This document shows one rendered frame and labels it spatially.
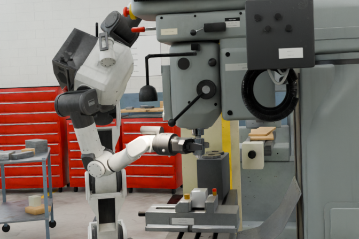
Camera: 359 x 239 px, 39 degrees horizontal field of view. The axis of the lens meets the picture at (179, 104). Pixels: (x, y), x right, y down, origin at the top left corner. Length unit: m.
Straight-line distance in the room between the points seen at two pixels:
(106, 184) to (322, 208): 1.14
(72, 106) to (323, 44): 1.01
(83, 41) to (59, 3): 9.59
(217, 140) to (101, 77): 1.68
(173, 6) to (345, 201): 0.88
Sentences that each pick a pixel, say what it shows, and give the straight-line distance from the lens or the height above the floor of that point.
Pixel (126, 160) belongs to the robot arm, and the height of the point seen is 1.17.
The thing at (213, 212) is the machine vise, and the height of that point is 1.00.
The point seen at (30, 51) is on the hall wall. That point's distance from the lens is 12.04.
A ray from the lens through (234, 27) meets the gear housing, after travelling 1.81.
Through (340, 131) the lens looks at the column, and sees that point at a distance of 1.77.
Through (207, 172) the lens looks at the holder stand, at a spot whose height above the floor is 1.06.
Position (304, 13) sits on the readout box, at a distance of 1.57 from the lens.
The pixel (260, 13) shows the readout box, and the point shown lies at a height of 1.68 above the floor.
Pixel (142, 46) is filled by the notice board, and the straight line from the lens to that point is 11.21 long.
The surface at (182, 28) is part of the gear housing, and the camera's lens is 1.83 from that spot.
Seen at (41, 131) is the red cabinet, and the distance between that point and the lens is 7.13.
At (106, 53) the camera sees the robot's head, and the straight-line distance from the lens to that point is 2.10.
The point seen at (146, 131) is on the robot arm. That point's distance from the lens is 2.06.
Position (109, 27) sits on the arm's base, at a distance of 2.30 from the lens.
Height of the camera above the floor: 1.50
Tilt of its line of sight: 3 degrees down
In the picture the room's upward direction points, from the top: 2 degrees counter-clockwise
